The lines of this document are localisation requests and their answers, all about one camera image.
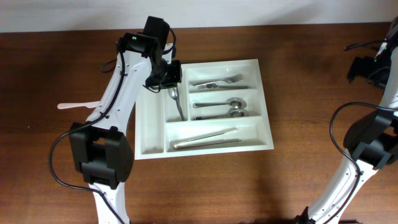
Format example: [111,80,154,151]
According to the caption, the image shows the small metal teaspoon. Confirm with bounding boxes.
[168,87,185,121]

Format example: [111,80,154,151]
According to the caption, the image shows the long metal fork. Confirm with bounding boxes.
[198,83,249,90]

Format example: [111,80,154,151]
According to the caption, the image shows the metal serving tongs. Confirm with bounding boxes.
[170,128,241,151]

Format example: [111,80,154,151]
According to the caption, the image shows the short metal fork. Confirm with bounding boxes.
[189,73,244,88]

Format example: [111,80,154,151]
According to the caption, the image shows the metal tablespoon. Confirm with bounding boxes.
[194,108,249,121]
[192,98,247,109]

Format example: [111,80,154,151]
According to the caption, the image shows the white plastic knife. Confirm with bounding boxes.
[57,101,99,110]

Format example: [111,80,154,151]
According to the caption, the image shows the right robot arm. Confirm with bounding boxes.
[294,19,397,223]

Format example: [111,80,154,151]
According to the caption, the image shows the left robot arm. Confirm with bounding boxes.
[69,16,182,223]

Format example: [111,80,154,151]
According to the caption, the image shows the white plastic cutlery tray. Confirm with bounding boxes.
[135,59,274,160]

